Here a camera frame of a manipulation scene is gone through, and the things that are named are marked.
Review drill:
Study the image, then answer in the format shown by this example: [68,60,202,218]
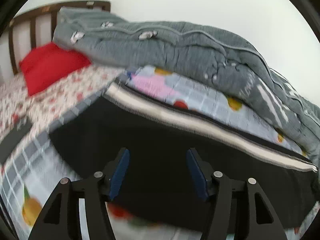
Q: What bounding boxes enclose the black pants with white stripe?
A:
[49,86,319,231]

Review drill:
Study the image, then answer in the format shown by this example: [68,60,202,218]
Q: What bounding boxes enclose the fruit print grid bedsheet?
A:
[0,64,320,240]

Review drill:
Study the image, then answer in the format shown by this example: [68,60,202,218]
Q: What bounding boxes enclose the black rectangular object on bed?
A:
[1,116,33,165]

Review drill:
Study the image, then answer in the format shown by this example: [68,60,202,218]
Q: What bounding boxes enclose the red floral bedsheet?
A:
[1,65,123,138]

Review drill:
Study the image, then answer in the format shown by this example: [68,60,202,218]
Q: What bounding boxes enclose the red pillow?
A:
[19,42,91,96]

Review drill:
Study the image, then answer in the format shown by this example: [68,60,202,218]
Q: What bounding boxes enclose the grey quilted comforter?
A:
[53,7,319,164]

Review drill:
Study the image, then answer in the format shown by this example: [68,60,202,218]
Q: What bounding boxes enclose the dark wooden headboard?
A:
[5,0,111,76]

